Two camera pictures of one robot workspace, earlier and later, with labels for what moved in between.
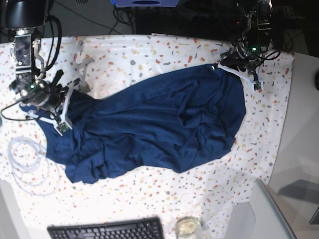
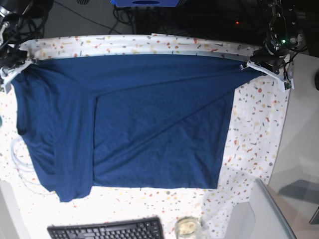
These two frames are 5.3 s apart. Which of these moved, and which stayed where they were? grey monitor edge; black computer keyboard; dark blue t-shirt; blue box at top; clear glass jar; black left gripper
Moved: dark blue t-shirt; black left gripper
Stayed: clear glass jar; blue box at top; black computer keyboard; grey monitor edge
